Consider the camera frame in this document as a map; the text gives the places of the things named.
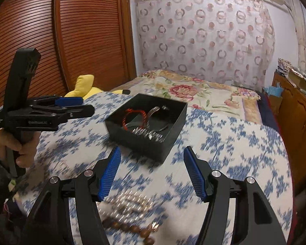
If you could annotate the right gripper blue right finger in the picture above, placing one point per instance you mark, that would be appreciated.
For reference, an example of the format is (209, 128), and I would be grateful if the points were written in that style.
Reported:
(196, 176)

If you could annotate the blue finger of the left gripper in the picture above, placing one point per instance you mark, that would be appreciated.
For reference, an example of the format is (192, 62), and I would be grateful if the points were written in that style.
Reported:
(69, 101)
(81, 111)

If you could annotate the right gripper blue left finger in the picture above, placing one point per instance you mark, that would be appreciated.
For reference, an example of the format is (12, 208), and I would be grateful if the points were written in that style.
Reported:
(107, 171)

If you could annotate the black jewelry box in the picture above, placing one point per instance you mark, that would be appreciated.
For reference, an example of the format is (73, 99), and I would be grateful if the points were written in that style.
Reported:
(127, 126)

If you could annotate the silver engraved bangle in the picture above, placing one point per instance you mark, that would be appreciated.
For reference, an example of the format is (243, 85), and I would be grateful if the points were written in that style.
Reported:
(158, 119)

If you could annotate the person's left hand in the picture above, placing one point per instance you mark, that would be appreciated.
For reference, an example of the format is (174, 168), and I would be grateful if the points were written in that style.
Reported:
(27, 151)

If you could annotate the yellow Pikachu plush toy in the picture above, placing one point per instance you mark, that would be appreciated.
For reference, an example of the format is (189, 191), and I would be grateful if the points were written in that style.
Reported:
(84, 87)

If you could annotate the blue floral white blanket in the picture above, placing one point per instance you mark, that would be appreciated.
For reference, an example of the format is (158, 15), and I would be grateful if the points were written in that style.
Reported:
(235, 147)

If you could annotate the pink floral bed quilt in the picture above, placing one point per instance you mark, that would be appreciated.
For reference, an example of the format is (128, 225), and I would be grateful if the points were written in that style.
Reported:
(200, 94)

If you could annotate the brown louvered wardrobe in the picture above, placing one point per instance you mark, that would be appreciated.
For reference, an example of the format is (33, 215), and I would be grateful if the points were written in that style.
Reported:
(74, 37)

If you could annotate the light blue gift bag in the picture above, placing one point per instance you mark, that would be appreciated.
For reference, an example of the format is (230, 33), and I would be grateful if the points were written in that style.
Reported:
(274, 90)

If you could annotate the wooden sideboard cabinet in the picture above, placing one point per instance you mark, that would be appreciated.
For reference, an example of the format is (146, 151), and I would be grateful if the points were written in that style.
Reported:
(291, 118)

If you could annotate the pink circle patterned curtain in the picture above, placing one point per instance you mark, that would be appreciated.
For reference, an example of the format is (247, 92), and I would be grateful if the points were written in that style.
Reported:
(225, 41)

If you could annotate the cardboard box on cabinet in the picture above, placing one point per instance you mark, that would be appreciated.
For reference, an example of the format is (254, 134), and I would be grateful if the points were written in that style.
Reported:
(297, 78)

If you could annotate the beige tied side curtain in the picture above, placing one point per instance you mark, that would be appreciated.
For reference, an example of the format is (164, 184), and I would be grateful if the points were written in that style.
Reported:
(300, 25)

